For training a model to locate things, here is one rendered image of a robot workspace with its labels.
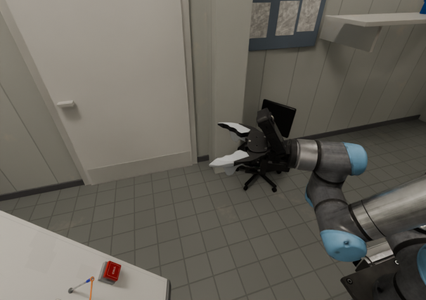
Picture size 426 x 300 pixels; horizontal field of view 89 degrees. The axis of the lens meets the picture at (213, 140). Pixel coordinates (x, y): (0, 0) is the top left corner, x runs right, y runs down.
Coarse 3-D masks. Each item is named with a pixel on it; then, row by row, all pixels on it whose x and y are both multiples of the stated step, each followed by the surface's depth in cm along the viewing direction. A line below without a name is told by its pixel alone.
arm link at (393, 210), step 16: (384, 192) 42; (400, 192) 40; (416, 192) 38; (320, 208) 50; (336, 208) 48; (352, 208) 44; (368, 208) 42; (384, 208) 40; (400, 208) 39; (416, 208) 37; (320, 224) 48; (336, 224) 45; (352, 224) 43; (368, 224) 41; (384, 224) 40; (400, 224) 39; (416, 224) 38; (336, 240) 43; (352, 240) 42; (368, 240) 43; (336, 256) 44; (352, 256) 43
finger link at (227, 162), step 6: (240, 150) 51; (228, 156) 50; (234, 156) 50; (240, 156) 50; (246, 156) 50; (210, 162) 50; (216, 162) 49; (222, 162) 49; (228, 162) 49; (228, 168) 51; (234, 168) 52; (228, 174) 53
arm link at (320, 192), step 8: (312, 176) 56; (312, 184) 56; (320, 184) 54; (328, 184) 52; (336, 184) 52; (312, 192) 55; (320, 192) 53; (328, 192) 52; (336, 192) 52; (312, 200) 55; (320, 200) 51; (344, 200) 50
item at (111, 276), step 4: (108, 264) 73; (112, 264) 74; (116, 264) 75; (108, 268) 73; (112, 268) 74; (116, 268) 75; (108, 272) 72; (112, 272) 73; (116, 272) 74; (104, 276) 71; (108, 276) 71; (112, 276) 72; (116, 276) 73; (116, 280) 73
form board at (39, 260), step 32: (0, 224) 59; (32, 224) 65; (0, 256) 56; (32, 256) 61; (64, 256) 67; (96, 256) 75; (0, 288) 53; (32, 288) 57; (64, 288) 63; (96, 288) 70; (128, 288) 78; (160, 288) 88
